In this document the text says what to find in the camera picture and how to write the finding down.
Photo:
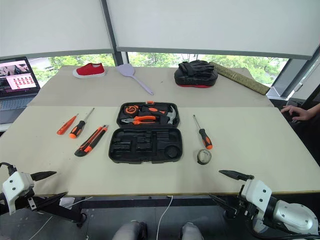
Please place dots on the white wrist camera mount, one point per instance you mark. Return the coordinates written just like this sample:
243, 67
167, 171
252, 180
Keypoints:
257, 193
15, 186

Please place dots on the bystander forearm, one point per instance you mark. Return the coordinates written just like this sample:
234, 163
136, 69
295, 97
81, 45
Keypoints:
313, 110

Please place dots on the olive rolled mat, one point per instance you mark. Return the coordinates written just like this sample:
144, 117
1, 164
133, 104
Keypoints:
240, 78

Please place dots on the lilac silicone spatula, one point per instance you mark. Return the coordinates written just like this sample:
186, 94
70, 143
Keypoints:
127, 70

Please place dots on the bystander bare hand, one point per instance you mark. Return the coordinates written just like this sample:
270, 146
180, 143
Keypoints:
298, 113

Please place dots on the grey rounded shape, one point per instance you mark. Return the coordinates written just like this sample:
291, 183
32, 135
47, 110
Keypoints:
191, 232
130, 231

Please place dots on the orange black tape measure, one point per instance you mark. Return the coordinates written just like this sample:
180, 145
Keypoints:
130, 110

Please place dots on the red canvas shoe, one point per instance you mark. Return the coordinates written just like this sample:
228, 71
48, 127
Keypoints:
88, 70

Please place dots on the orange voltage tester pen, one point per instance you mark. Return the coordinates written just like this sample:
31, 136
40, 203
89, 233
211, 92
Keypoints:
64, 127

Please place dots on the claw hammer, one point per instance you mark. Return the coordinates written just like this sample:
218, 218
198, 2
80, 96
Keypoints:
172, 115

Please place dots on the open laptop computer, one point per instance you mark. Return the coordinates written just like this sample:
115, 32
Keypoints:
15, 82

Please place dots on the black gloves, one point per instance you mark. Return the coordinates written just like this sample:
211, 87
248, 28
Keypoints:
196, 67

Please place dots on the grey window post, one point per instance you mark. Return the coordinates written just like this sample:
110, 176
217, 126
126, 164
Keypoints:
117, 53

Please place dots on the white crumpled paper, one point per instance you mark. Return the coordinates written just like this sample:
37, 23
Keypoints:
67, 202

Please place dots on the black tool case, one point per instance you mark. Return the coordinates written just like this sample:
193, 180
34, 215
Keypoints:
125, 152

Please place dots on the black red boxing pad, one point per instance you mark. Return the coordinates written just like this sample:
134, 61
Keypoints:
192, 80

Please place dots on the grey tape roll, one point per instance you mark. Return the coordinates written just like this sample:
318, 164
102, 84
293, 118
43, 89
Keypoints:
200, 160

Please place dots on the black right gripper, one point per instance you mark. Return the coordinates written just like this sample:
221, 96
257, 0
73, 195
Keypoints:
243, 207

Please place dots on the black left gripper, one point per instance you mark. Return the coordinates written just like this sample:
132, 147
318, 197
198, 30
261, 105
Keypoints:
31, 197

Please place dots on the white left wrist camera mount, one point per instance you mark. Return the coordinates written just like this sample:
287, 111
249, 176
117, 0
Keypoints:
15, 186

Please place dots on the black table frame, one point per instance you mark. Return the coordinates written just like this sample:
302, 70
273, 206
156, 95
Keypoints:
125, 201

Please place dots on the orange black utility knife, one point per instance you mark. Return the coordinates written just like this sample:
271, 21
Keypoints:
90, 142

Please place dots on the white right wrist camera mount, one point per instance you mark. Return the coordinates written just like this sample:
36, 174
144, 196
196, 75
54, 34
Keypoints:
257, 193

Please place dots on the white roller blind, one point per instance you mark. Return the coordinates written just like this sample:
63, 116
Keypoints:
212, 25
50, 25

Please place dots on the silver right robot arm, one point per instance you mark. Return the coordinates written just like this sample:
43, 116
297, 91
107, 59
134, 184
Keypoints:
295, 217

